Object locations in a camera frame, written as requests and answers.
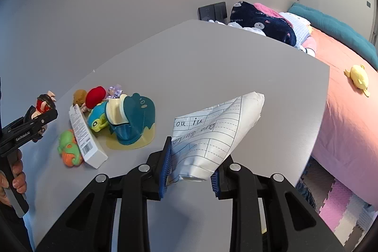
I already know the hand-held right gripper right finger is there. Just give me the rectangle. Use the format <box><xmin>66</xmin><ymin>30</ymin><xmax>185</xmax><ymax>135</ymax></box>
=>
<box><xmin>210</xmin><ymin>155</ymin><xmax>345</xmax><ymax>252</ymax></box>

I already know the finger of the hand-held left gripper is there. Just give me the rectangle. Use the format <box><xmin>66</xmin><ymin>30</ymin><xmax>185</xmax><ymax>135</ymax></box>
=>
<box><xmin>22</xmin><ymin>109</ymin><xmax>58</xmax><ymax>130</ymax></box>
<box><xmin>23</xmin><ymin>105</ymin><xmax>35</xmax><ymax>123</ymax></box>

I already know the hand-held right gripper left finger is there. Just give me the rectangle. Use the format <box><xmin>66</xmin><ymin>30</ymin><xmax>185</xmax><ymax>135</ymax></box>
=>
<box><xmin>35</xmin><ymin>136</ymin><xmax>172</xmax><ymax>252</ymax></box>

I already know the small doll figurine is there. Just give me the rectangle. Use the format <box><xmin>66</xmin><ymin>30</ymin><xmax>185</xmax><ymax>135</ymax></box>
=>
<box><xmin>35</xmin><ymin>90</ymin><xmax>57</xmax><ymax>143</ymax></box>

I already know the green orange toy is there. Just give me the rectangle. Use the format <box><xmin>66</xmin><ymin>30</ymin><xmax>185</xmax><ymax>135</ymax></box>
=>
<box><xmin>57</xmin><ymin>129</ymin><xmax>84</xmax><ymax>167</ymax></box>

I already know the white cardboard box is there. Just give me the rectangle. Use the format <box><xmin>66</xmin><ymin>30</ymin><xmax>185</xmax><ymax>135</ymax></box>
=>
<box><xmin>69</xmin><ymin>104</ymin><xmax>108</xmax><ymax>169</ymax></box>

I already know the lined white paper sheet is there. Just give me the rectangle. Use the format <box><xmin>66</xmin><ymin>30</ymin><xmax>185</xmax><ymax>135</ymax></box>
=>
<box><xmin>167</xmin><ymin>92</ymin><xmax>265</xmax><ymax>184</ymax></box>

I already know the blue yellow turtle toy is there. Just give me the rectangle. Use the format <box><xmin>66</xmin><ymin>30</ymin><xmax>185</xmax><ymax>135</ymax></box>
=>
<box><xmin>88</xmin><ymin>101</ymin><xmax>112</xmax><ymax>133</ymax></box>

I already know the person's left hand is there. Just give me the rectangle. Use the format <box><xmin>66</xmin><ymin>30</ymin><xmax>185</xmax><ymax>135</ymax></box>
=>
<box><xmin>0</xmin><ymin>149</ymin><xmax>28</xmax><ymax>206</ymax></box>

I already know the brown plush toy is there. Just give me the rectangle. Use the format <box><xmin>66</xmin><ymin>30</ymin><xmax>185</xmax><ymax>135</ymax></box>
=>
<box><xmin>73</xmin><ymin>89</ymin><xmax>88</xmax><ymax>107</ymax></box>

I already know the red plush toy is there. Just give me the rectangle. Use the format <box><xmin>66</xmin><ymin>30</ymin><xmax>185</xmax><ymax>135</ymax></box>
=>
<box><xmin>86</xmin><ymin>87</ymin><xmax>107</xmax><ymax>109</ymax></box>

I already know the purple bow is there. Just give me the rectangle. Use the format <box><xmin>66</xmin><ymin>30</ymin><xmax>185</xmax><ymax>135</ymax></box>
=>
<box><xmin>107</xmin><ymin>84</ymin><xmax>123</xmax><ymax>99</ymax></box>

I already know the foam puzzle floor mat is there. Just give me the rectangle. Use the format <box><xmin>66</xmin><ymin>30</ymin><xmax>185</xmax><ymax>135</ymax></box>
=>
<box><xmin>295</xmin><ymin>160</ymin><xmax>375</xmax><ymax>247</ymax></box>

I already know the bed with pink sheet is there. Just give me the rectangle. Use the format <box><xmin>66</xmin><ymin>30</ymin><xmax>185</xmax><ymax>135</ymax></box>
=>
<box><xmin>300</xmin><ymin>26</ymin><xmax>378</xmax><ymax>205</ymax></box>

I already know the white cloth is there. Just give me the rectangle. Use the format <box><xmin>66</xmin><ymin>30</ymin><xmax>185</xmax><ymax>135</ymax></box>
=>
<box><xmin>208</xmin><ymin>19</ymin><xmax>268</xmax><ymax>37</ymax></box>

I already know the pink white plush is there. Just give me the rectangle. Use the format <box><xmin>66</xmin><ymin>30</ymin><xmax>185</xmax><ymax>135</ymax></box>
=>
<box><xmin>300</xmin><ymin>36</ymin><xmax>317</xmax><ymax>58</ymax></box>

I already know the navy printed blanket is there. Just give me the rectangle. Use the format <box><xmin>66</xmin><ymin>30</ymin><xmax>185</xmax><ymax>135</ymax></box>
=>
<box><xmin>230</xmin><ymin>1</ymin><xmax>296</xmax><ymax>47</ymax></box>

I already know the light blue blanket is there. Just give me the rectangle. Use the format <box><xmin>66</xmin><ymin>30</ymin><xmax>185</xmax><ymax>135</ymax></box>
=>
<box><xmin>279</xmin><ymin>12</ymin><xmax>311</xmax><ymax>49</ymax></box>

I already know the yellow plush toy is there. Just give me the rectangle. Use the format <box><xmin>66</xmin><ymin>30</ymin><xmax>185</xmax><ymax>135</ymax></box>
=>
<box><xmin>343</xmin><ymin>64</ymin><xmax>371</xmax><ymax>97</ymax></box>

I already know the pink cloth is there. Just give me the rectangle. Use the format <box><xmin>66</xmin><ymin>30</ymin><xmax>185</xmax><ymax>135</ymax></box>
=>
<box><xmin>253</xmin><ymin>3</ymin><xmax>293</xmax><ymax>29</ymax></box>

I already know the teal pillow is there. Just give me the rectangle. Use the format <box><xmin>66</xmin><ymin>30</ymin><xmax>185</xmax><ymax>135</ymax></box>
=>
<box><xmin>287</xmin><ymin>2</ymin><xmax>378</xmax><ymax>71</ymax></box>

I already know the dark wall socket panel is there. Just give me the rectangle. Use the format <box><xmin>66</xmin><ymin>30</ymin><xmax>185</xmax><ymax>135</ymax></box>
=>
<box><xmin>215</xmin><ymin>2</ymin><xmax>228</xmax><ymax>19</ymax></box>
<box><xmin>198</xmin><ymin>5</ymin><xmax>216</xmax><ymax>21</ymax></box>

